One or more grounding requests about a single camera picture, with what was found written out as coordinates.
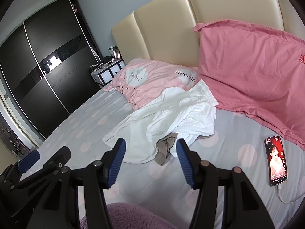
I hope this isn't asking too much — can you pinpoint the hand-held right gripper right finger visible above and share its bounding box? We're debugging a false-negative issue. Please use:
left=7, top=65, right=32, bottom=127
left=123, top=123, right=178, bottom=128
left=176, top=138, right=274, bottom=229

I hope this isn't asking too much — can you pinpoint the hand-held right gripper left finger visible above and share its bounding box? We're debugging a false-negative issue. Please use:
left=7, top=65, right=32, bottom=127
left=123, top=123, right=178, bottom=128
left=36, top=138, right=126, bottom=229

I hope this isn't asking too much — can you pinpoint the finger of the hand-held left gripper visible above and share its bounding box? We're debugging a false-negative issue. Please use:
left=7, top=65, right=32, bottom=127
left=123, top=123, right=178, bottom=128
left=18, top=151, right=40, bottom=173
left=17, top=146, right=71, bottom=196

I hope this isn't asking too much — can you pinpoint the white textured shirt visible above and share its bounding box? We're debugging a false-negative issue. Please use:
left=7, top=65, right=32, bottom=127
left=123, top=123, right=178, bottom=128
left=102, top=79, right=219, bottom=164

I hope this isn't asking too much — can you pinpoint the grey-brown cloth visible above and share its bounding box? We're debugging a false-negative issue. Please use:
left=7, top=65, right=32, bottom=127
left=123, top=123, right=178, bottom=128
left=154, top=132, right=179, bottom=166

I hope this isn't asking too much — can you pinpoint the grey dotted bed sheet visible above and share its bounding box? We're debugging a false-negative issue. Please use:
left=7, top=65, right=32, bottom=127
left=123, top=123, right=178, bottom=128
left=20, top=87, right=305, bottom=229

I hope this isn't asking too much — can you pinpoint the purple fleece robe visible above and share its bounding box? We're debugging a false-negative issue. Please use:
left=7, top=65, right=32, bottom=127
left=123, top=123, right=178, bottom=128
left=80, top=202, right=178, bottom=229

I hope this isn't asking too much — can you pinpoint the black sliding wardrobe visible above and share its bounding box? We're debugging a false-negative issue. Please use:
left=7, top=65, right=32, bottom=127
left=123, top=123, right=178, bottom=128
left=0, top=0, right=105, bottom=141

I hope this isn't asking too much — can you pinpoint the printed pink pillow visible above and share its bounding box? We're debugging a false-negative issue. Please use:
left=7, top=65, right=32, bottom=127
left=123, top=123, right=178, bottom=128
left=103, top=58, right=199, bottom=111

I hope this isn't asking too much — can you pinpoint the white nightstand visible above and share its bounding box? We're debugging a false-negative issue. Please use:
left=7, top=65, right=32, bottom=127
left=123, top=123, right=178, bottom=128
left=91, top=58, right=126, bottom=85

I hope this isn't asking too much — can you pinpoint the smartphone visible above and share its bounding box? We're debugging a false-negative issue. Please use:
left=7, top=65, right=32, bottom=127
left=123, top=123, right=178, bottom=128
left=264, top=135, right=289, bottom=187

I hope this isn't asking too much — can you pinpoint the plain pink pillow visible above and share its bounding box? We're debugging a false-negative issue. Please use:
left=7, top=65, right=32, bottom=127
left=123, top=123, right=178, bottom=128
left=193, top=20, right=305, bottom=151

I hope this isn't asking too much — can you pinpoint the beige padded headboard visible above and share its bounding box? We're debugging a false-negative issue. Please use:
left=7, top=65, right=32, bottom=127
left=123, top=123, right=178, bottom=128
left=111, top=0, right=305, bottom=67

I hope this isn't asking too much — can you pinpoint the white charging cable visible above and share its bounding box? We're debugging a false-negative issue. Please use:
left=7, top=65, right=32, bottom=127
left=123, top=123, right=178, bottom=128
left=276, top=186, right=305, bottom=204

